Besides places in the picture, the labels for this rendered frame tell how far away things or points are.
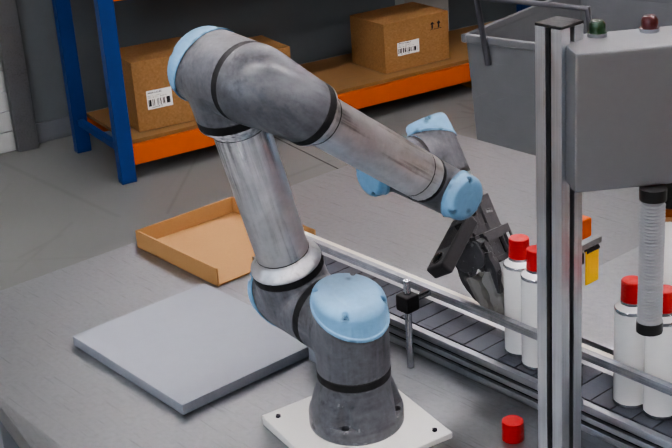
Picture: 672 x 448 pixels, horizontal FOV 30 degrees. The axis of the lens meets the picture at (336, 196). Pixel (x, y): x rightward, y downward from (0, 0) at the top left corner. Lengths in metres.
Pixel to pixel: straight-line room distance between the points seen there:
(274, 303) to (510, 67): 2.53
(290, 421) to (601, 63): 0.78
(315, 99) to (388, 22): 4.53
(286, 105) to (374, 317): 0.38
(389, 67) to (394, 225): 3.53
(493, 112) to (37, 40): 2.56
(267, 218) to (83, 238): 3.21
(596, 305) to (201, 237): 0.93
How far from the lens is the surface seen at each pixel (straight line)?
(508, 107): 4.45
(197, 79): 1.76
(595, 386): 2.03
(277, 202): 1.88
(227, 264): 2.62
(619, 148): 1.66
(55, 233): 5.17
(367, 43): 6.33
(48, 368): 2.32
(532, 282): 1.99
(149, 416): 2.12
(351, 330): 1.87
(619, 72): 1.63
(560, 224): 1.72
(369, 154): 1.80
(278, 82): 1.68
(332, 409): 1.95
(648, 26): 1.69
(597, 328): 2.20
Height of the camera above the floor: 1.90
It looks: 21 degrees down
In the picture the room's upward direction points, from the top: 4 degrees counter-clockwise
